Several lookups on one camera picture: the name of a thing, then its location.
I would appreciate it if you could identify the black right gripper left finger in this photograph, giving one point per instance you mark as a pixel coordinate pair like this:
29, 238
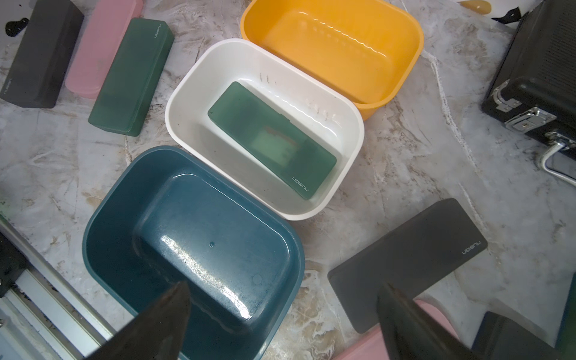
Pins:
156, 333

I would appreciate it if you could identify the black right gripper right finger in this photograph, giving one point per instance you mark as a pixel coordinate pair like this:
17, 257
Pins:
411, 333

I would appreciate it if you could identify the dark grey pencil case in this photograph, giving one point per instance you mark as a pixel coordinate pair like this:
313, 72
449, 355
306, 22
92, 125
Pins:
499, 337
39, 67
412, 258

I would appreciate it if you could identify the green pencil case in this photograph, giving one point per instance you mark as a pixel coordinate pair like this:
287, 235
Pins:
129, 87
294, 157
565, 342

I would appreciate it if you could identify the pink pencil case right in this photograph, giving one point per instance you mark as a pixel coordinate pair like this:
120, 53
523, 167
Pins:
372, 346

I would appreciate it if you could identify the pink pencil case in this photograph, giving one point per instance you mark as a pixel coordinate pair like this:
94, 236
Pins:
98, 46
372, 346

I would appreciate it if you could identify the teal storage box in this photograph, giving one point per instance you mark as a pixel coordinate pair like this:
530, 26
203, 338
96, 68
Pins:
171, 218

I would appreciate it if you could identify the white storage box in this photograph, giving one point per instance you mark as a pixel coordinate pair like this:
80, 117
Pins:
323, 114

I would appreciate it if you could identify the yellow storage box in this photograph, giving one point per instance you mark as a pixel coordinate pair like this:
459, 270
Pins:
364, 50

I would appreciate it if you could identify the pink pencil case left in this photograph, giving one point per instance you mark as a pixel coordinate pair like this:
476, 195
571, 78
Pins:
98, 46

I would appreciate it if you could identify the black briefcase with metal latches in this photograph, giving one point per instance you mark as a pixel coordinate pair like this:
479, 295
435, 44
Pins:
533, 91

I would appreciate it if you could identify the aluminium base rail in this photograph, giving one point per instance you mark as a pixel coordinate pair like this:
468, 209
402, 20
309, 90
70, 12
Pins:
42, 315

